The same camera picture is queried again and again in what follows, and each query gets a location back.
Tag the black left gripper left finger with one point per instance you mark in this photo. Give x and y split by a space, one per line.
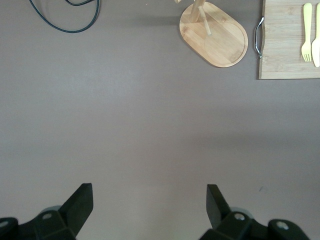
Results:
72 215

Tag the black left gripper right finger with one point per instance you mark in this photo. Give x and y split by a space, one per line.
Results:
220 212

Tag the yellow plastic knife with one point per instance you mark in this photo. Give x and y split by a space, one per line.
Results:
316 47

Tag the yellow plastic fork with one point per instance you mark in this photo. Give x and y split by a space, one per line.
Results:
307 25

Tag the wooden cutting board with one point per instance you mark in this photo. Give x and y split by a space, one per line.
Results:
282 37

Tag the wooden mug rack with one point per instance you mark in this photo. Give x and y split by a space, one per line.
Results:
220 42

